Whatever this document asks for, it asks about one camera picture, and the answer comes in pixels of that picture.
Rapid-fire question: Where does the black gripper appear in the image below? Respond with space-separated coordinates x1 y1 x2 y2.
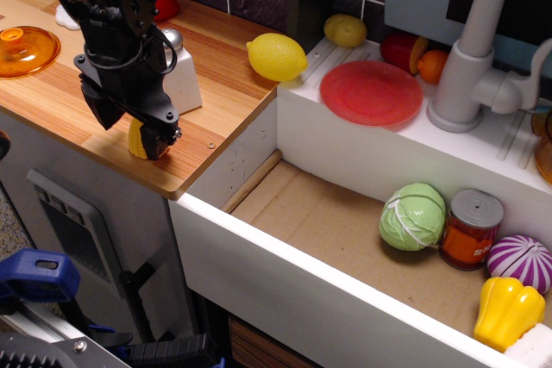
74 51 181 160

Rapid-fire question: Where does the yellow toy corn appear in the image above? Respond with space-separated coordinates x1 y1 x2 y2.
128 118 150 160

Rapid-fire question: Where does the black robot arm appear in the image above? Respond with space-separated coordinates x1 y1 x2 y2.
59 0 181 160

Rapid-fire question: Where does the red toy plate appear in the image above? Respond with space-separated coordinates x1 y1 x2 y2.
320 60 423 128

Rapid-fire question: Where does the white salt shaker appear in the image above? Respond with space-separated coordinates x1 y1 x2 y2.
161 28 203 115

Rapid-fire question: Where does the grey toy oven door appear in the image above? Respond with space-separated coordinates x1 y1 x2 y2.
27 169 125 299

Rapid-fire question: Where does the red toy strawberry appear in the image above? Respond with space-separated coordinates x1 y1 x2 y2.
154 0 180 22

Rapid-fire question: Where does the toy fried egg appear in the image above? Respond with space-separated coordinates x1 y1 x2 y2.
55 5 80 31

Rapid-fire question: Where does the orange transparent pot lid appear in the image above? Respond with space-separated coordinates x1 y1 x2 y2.
1 26 61 79

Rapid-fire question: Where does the yellow toy lemon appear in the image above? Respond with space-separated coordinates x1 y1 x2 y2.
246 33 309 82

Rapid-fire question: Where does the blue clamp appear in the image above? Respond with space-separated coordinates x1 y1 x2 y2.
1 248 81 303

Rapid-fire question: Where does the yellow toy potato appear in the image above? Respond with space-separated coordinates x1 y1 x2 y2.
323 14 367 47

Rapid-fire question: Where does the red toy apple half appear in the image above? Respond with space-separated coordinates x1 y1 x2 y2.
380 32 429 75

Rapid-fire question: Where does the green toy cabbage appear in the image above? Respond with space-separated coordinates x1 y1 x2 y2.
379 183 446 252

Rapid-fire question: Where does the toy orange fruit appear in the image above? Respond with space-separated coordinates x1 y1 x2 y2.
416 50 449 84

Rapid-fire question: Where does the grey toy faucet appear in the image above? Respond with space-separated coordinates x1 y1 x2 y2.
427 0 551 133

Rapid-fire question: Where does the orange toy soup can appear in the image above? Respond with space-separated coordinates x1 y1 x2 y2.
439 189 504 271

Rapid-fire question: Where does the purple striped toy onion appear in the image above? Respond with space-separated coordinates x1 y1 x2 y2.
486 235 551 295

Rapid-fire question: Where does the orange transparent pot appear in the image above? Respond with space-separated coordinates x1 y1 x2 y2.
531 110 552 184

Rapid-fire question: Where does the yellow toy bell pepper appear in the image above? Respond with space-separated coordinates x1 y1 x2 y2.
474 277 546 352

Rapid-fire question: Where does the white sponge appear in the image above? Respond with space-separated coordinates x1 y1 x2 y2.
505 323 552 368

